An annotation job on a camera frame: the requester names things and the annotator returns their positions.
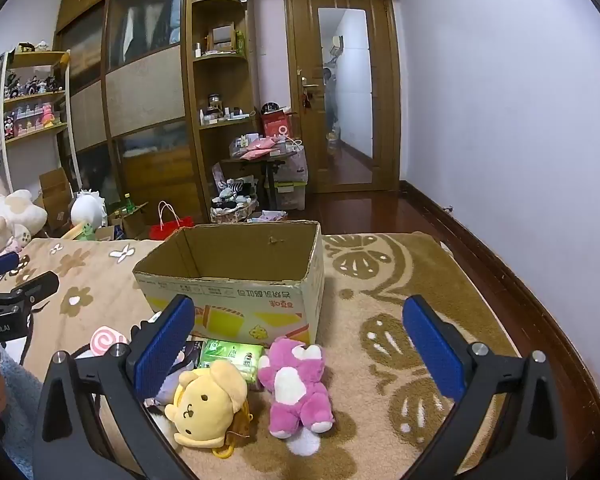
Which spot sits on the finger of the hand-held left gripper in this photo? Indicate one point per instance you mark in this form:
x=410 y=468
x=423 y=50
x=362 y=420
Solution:
x=35 y=285
x=0 y=263

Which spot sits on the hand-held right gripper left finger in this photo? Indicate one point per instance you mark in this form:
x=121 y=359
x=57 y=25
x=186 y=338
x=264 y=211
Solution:
x=162 y=350

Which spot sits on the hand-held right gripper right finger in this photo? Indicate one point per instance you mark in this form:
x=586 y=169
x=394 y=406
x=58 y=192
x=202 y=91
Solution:
x=432 y=350

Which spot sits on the yellow dog plush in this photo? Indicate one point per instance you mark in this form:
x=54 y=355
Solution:
x=205 y=405

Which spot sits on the printed cardboard box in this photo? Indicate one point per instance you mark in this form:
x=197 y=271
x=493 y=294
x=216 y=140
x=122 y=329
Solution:
x=250 y=255

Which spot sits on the pink bear plush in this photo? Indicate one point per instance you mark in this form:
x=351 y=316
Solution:
x=292 y=385

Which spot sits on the person's left forearm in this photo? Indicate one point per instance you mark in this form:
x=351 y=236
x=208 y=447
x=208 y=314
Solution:
x=22 y=410

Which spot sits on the black packet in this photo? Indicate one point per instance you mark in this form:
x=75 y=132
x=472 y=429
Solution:
x=195 y=350

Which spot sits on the tan patterned blanket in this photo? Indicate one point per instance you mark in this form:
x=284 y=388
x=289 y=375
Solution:
x=380 y=360

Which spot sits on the white tan-patched dog plush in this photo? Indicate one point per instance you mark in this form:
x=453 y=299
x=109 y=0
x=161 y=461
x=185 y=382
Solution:
x=20 y=212

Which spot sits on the pink swirl plush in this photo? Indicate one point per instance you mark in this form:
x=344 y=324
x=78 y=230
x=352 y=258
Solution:
x=107 y=342

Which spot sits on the green tissue pack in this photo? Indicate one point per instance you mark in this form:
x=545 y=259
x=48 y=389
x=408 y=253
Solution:
x=230 y=357

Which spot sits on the green frog toy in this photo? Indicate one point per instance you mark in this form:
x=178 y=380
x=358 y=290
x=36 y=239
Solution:
x=87 y=230

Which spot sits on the flat cardboard box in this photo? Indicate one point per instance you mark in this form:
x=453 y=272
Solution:
x=55 y=195

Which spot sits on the white round plush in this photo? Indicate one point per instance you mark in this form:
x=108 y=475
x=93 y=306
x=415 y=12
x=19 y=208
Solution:
x=87 y=207

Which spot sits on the open carton with bottles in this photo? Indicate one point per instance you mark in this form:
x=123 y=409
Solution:
x=130 y=222

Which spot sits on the red paper bag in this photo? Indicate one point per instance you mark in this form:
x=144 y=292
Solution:
x=172 y=227

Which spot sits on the green bottle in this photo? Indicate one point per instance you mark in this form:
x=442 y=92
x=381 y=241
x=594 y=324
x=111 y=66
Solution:
x=129 y=202

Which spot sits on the row of pastel figurines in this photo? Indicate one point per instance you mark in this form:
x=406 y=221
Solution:
x=27 y=120

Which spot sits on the basket of socks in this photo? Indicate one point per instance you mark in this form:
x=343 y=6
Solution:
x=232 y=210

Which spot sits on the white shelf rack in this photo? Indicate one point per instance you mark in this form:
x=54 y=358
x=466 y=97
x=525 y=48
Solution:
x=65 y=110

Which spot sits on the small carton of pink packets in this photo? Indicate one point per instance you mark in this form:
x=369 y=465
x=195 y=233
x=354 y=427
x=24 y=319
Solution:
x=267 y=216

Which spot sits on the row of dark figurines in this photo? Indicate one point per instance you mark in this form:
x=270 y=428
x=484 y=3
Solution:
x=30 y=85

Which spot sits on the small dark table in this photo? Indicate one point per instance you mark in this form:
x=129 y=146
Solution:
x=260 y=162

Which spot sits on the translucent storage box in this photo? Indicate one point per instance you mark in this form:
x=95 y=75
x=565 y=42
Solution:
x=292 y=180

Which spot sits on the wooden wardrobe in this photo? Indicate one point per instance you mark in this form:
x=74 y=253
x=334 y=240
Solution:
x=140 y=85

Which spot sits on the wooden door with glass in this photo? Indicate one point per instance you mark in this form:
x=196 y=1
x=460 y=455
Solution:
x=305 y=160

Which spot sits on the red gift box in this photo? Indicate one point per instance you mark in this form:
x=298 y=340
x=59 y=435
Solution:
x=276 y=125

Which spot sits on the wooden corner shelf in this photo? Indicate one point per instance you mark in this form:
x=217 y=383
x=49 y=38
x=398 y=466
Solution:
x=220 y=80

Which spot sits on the door keys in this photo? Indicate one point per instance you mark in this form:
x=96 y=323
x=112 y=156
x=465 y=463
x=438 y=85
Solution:
x=306 y=97

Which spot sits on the wooden picture frame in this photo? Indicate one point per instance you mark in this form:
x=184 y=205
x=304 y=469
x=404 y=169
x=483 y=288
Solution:
x=223 y=39

